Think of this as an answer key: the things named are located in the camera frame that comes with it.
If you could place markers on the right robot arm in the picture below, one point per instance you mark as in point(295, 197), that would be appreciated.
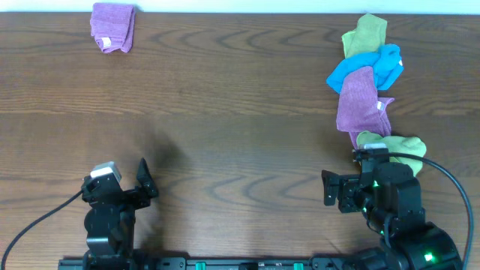
point(389, 197)

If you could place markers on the dark purple cloth in pile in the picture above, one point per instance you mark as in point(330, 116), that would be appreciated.
point(360, 108)

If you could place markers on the green cloth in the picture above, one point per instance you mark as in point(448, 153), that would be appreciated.
point(405, 145)
point(367, 37)

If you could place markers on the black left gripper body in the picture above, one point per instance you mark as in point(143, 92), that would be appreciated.
point(125, 196)

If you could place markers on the lower green cloth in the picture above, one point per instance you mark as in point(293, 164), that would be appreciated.
point(405, 145)

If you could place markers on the upper green cloth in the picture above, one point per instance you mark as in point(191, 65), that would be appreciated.
point(367, 37)

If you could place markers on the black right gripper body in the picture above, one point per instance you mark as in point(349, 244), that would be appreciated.
point(346, 193)

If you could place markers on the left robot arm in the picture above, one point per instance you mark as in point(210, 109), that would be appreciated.
point(111, 220)

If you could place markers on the blue cloth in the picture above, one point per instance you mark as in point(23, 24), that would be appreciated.
point(386, 63)

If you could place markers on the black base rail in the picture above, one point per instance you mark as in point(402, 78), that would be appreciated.
point(179, 263)

